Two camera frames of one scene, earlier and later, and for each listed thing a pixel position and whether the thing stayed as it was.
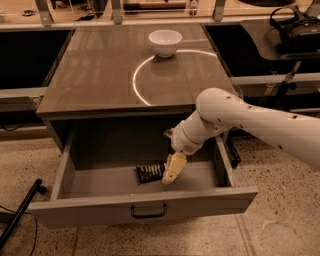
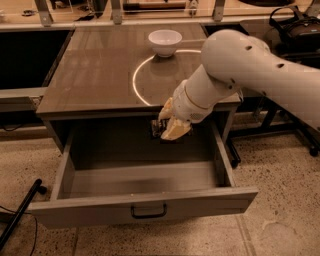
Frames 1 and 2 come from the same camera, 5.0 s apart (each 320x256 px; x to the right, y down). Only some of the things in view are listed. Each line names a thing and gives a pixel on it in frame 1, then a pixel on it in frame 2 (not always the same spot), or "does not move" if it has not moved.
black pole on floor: x=21 y=211 does not move
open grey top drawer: x=97 y=181 does not move
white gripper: x=182 y=141 to x=183 y=106
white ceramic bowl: x=165 y=42 does not move
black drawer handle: x=149 y=215 does not move
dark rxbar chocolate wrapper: x=152 y=172 to x=156 y=128
